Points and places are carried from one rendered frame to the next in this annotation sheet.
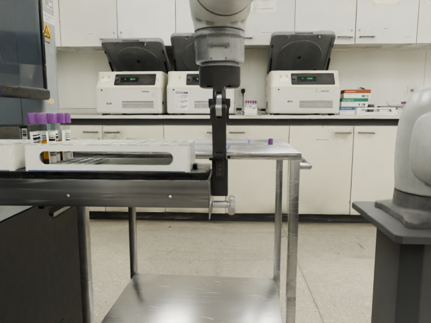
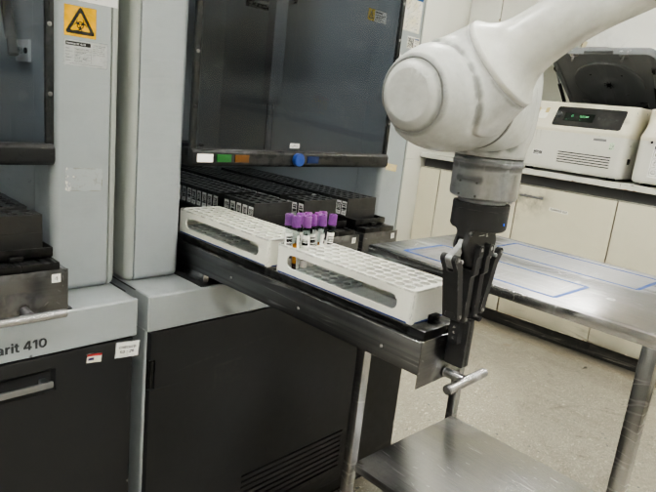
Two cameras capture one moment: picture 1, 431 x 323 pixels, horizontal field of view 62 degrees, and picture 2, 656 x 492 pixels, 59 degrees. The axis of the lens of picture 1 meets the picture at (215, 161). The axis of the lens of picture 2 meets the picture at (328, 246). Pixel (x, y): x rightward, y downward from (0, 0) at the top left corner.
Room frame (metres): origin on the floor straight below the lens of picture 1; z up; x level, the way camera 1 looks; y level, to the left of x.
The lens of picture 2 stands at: (-0.05, -0.36, 1.10)
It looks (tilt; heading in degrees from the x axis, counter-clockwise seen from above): 13 degrees down; 40
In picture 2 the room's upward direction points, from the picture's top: 6 degrees clockwise
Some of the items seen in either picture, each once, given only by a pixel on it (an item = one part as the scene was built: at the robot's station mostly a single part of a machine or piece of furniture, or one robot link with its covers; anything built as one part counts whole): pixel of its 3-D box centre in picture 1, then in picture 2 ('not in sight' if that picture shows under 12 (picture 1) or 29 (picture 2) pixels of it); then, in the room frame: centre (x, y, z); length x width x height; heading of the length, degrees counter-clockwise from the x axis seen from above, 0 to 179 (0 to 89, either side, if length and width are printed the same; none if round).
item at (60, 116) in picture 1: (61, 141); (319, 245); (0.70, 0.30, 0.86); 0.02 x 0.02 x 0.11
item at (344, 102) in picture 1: (352, 102); not in sight; (3.37, -1.26, 1.01); 0.23 x 0.12 x 0.08; 87
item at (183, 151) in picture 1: (114, 157); (357, 279); (0.68, 0.19, 0.83); 0.30 x 0.10 x 0.06; 87
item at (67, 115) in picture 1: (67, 140); (328, 244); (0.72, 0.30, 0.86); 0.02 x 0.02 x 0.11
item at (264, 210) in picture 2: not in sight; (269, 215); (0.85, 0.59, 0.85); 0.12 x 0.02 x 0.06; 178
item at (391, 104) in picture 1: (392, 107); not in sight; (3.30, -1.60, 0.97); 0.24 x 0.12 x 0.13; 76
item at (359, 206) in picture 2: (34, 134); (358, 208); (1.15, 0.58, 0.85); 0.12 x 0.02 x 0.06; 176
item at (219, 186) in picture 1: (219, 177); (457, 342); (0.67, -0.01, 0.80); 0.03 x 0.01 x 0.07; 87
